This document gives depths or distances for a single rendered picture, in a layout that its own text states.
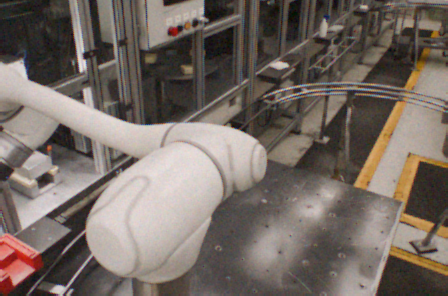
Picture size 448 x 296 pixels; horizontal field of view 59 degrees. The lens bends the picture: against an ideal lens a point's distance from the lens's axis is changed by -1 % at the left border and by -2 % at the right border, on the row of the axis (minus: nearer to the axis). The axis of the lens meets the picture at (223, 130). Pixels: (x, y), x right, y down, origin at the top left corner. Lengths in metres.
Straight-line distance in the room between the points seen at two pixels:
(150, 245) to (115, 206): 0.07
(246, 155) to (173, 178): 0.14
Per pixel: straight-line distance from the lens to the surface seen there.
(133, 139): 0.81
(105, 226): 0.55
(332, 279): 1.59
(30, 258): 1.32
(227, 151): 0.65
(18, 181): 1.66
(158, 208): 0.54
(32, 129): 1.07
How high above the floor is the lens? 1.84
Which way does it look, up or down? 29 degrees down
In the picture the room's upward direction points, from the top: 1 degrees clockwise
